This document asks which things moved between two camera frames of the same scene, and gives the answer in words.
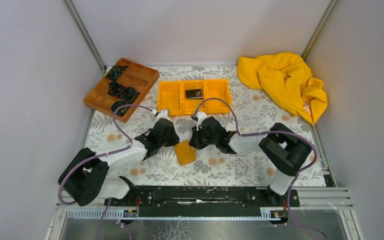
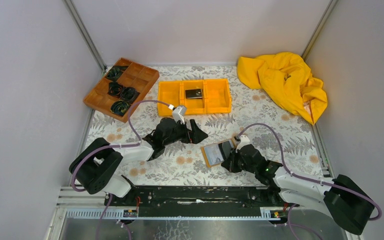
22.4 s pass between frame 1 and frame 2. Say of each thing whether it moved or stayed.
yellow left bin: stayed
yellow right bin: stayed
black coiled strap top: stayed
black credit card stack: stayed
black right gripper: moved
